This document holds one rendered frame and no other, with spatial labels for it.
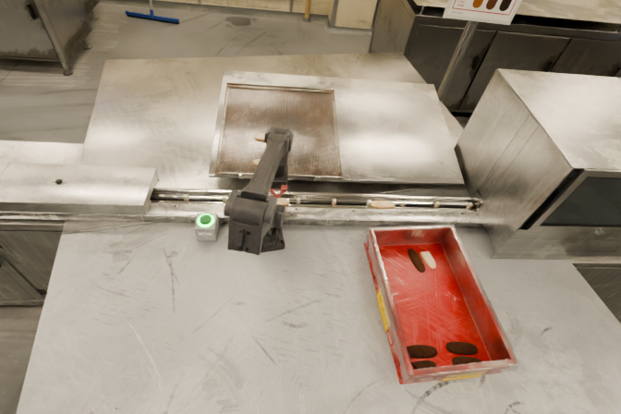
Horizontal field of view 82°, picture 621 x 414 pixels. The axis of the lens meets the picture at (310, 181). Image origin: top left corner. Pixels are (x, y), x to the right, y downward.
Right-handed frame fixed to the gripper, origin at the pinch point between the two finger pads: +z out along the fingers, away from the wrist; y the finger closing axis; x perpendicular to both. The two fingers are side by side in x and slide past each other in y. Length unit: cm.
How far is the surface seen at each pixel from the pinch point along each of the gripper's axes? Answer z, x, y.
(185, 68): 10, 52, 96
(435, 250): 10, -59, -19
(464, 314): 11, -62, -43
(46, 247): 29, 87, -8
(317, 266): 11.1, -14.7, -25.5
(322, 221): 7.7, -17.1, -8.6
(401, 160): 2, -53, 21
